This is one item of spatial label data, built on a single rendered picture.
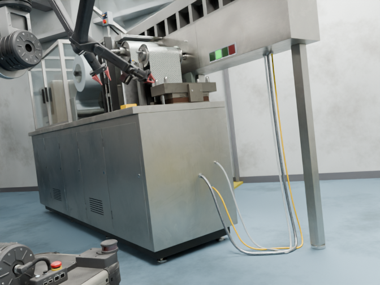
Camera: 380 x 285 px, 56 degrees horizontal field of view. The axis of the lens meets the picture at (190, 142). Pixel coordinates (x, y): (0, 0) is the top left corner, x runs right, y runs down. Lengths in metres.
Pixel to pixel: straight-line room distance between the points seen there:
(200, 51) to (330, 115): 2.18
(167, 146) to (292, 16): 0.94
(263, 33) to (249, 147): 2.53
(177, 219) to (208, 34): 1.17
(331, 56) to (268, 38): 2.31
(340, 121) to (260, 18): 2.39
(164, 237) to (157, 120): 0.65
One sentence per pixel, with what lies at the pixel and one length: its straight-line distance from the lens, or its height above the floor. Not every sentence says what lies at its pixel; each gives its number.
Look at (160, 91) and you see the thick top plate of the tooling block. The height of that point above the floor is 0.98.
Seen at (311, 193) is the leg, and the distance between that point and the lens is 2.10.
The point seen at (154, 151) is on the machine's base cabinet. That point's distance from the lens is 1.96.
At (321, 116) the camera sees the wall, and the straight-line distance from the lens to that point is 4.23.
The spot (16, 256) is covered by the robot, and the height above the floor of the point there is 0.38.
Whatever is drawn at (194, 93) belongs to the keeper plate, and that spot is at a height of 0.96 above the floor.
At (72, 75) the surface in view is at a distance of 3.21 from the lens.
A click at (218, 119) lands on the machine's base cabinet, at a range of 2.24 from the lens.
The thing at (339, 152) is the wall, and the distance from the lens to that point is 4.25.
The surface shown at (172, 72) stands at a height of 1.13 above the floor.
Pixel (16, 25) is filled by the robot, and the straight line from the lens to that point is 1.62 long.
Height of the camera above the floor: 0.75
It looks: 2 degrees down
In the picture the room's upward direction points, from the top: 6 degrees counter-clockwise
